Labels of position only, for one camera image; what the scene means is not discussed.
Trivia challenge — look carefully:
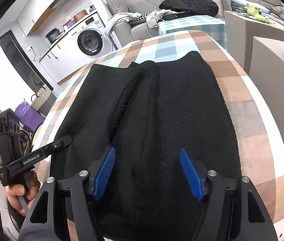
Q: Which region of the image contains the black jacket on sofa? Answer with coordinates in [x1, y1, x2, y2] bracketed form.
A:
[159, 0, 219, 17]

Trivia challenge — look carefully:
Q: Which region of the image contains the black knit sweater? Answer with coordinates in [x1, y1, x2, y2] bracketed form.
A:
[50, 51, 241, 240]

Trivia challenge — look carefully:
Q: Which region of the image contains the black pot on counter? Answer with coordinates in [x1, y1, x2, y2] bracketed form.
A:
[45, 28, 61, 44]

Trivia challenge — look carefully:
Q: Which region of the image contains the checkered plaid table cloth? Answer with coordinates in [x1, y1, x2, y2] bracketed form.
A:
[31, 29, 284, 241]

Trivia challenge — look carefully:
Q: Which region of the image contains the yellow-green cloth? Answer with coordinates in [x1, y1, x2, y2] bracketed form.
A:
[247, 3, 267, 23]

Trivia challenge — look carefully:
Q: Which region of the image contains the grey sofa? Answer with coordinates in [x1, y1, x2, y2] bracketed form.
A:
[106, 0, 284, 43]

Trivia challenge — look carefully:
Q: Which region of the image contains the white front-load washing machine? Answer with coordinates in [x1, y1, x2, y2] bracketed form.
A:
[69, 12, 115, 59]

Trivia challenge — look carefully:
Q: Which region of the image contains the white grey clothes pile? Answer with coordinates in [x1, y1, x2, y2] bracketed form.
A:
[104, 9, 177, 35]

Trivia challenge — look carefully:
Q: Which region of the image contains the woven grey laundry basket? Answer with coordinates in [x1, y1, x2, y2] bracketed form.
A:
[30, 84, 57, 118]

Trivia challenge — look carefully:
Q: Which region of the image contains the purple bag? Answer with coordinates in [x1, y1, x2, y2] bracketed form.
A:
[15, 100, 44, 132]

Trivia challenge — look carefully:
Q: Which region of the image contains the left hand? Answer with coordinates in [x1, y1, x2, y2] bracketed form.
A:
[6, 170, 41, 216]

